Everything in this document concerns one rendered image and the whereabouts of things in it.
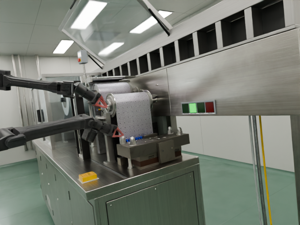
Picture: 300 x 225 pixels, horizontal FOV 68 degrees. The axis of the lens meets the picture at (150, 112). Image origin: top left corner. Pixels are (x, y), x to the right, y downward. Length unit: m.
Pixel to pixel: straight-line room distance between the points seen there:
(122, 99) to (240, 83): 0.66
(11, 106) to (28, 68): 1.09
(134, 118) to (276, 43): 0.83
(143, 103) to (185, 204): 0.63
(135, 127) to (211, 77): 0.54
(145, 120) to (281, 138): 2.59
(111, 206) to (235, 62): 0.84
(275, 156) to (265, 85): 2.85
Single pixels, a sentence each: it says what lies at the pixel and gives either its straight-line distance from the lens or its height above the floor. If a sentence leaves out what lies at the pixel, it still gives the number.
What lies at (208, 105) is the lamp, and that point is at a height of 1.20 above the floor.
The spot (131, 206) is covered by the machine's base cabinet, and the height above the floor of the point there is 0.76.
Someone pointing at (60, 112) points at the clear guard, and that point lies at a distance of 2.28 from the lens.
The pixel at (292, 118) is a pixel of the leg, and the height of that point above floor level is 1.11.
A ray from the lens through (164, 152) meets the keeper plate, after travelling 1.23.
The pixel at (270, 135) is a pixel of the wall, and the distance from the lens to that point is 3.74.
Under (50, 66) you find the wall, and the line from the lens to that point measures 6.98.
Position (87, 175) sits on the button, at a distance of 1.17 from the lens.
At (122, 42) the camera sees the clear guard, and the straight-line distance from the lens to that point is 1.83.
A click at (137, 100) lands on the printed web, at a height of 1.26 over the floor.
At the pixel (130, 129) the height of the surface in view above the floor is 1.09.
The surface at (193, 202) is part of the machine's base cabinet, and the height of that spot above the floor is 0.65.
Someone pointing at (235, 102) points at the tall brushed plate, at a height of 1.20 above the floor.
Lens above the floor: 1.25
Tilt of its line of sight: 3 degrees down
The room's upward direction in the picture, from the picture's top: 6 degrees counter-clockwise
